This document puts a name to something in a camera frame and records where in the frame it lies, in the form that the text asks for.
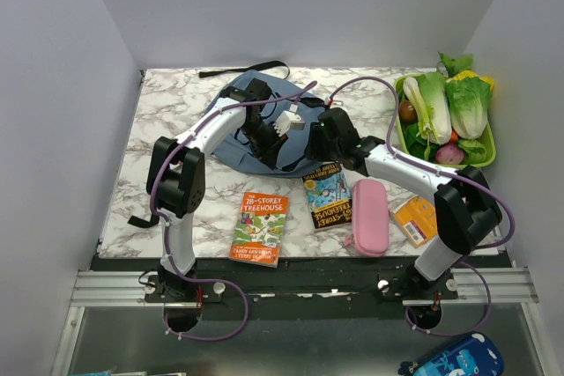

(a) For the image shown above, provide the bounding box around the pink pencil case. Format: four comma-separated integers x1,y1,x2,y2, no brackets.
345,179,390,257

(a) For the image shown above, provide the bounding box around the green plastic vegetable basket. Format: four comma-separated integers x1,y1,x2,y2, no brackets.
395,70,496,168

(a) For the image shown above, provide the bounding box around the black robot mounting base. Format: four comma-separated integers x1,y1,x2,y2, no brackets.
139,257,458,328

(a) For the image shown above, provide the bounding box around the blue student backpack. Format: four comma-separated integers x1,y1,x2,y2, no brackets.
127,60,330,228

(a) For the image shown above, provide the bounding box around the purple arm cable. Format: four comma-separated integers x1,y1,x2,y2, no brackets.
325,76,516,336
150,80,319,343

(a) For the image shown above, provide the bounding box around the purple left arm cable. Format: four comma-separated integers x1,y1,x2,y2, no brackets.
150,80,319,343

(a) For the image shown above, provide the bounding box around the white green leek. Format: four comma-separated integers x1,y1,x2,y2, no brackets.
403,77,434,142

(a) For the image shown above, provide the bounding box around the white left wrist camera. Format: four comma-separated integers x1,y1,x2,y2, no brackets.
273,104,305,136

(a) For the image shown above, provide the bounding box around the green leafy lettuce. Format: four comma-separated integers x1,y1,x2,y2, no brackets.
439,52,473,77

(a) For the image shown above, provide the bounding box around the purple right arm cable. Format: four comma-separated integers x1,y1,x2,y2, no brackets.
325,76,516,336

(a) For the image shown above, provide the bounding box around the black storey treehouse book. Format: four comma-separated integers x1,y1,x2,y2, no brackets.
301,163,353,230

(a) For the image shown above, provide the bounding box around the left napa cabbage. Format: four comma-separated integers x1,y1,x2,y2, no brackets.
416,71,452,145

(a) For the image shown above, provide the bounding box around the yellow corn cob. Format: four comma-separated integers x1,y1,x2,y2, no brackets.
449,70,495,91

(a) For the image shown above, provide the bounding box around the purple red onion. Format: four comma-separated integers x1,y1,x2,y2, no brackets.
435,144,465,166

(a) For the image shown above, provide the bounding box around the orange carrot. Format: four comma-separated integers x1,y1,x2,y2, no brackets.
449,129,458,143

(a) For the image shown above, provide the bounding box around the brown mushroom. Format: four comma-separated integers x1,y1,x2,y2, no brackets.
398,100,418,125

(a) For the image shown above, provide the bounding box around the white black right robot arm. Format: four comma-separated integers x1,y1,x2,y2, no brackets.
305,107,502,299

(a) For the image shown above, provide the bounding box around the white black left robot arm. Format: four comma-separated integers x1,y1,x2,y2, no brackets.
146,78,287,301

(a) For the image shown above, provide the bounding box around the orange notebook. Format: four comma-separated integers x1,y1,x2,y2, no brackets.
390,195,438,247

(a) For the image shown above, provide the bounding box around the napa cabbage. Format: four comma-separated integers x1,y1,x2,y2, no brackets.
416,71,452,145
445,78,492,139

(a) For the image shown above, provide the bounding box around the orange storey treehouse book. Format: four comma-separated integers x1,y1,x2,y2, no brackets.
228,191,289,268

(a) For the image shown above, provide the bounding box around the aluminium rail frame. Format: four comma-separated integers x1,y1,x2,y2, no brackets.
70,268,539,308

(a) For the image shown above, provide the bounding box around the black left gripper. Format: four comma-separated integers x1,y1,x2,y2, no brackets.
239,118,288,171

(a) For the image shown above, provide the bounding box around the blue shark pencil case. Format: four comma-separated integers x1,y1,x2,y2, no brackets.
397,332,505,376

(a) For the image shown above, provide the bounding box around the right napa cabbage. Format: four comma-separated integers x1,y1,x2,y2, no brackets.
445,78,492,139

